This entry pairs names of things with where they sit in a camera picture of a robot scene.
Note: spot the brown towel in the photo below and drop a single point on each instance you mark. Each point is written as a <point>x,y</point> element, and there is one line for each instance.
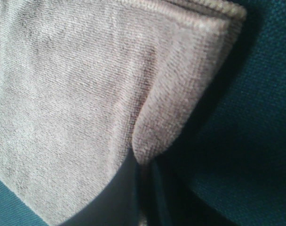
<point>84,81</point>

